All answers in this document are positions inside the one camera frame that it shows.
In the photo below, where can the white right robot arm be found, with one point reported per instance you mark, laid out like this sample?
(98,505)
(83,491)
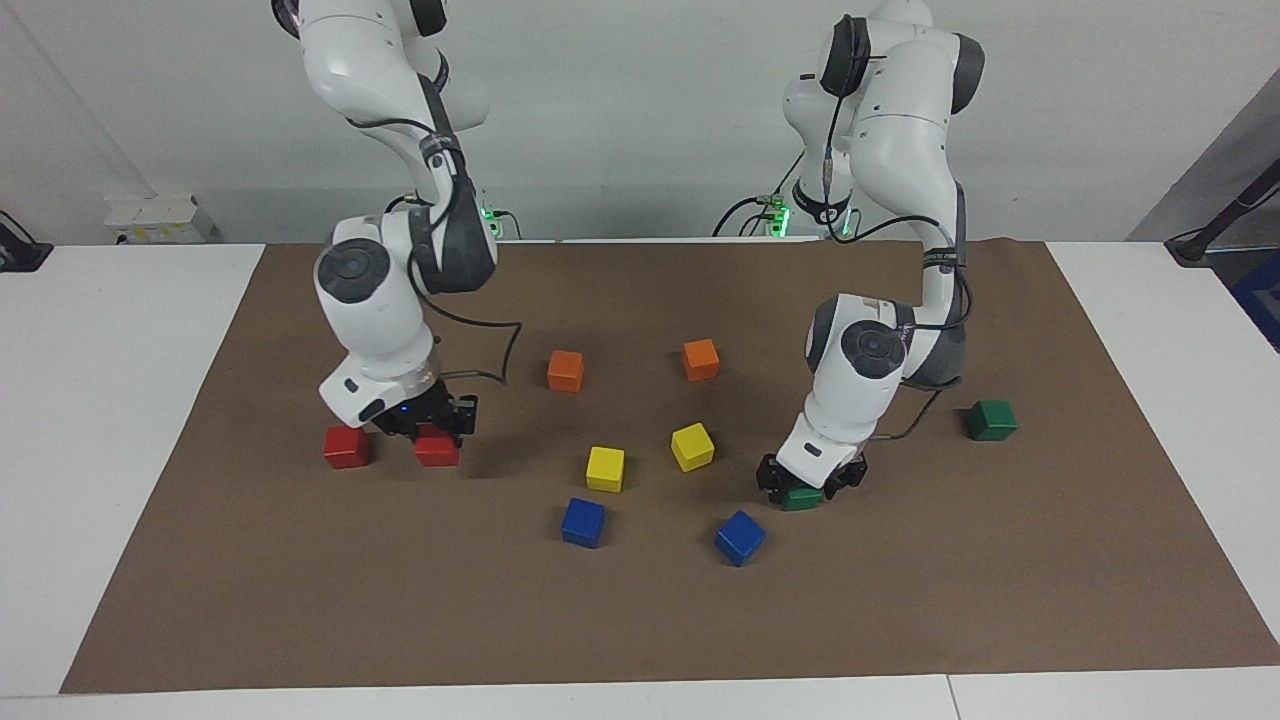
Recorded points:
(375,300)

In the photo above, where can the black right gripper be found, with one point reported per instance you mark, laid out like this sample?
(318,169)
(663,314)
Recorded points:
(420,412)

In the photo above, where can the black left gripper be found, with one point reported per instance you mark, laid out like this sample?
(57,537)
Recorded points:
(822,476)

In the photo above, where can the blue wooden block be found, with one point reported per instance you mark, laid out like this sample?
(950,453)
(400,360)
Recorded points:
(582,523)
(739,539)

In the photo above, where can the blue box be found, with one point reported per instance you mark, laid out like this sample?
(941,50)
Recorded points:
(1262,305)

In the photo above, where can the black clamp foot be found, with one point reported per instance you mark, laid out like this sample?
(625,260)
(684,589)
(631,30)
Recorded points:
(22,255)

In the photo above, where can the yellow wooden block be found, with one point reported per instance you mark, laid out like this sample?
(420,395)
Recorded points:
(692,447)
(605,469)

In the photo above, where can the orange wooden block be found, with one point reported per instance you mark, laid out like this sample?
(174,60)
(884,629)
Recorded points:
(700,361)
(565,371)

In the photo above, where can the brown table mat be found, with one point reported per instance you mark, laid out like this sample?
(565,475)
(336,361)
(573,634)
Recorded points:
(640,600)

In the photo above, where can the black stand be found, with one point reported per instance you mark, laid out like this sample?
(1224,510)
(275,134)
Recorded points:
(1215,228)

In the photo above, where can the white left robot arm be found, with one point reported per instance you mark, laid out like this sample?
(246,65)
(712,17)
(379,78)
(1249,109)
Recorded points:
(900,130)

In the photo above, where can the green wooden block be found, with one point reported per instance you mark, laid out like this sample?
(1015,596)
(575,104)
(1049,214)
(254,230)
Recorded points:
(801,499)
(991,421)

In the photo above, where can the red wooden block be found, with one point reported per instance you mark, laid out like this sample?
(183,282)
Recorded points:
(438,452)
(347,448)

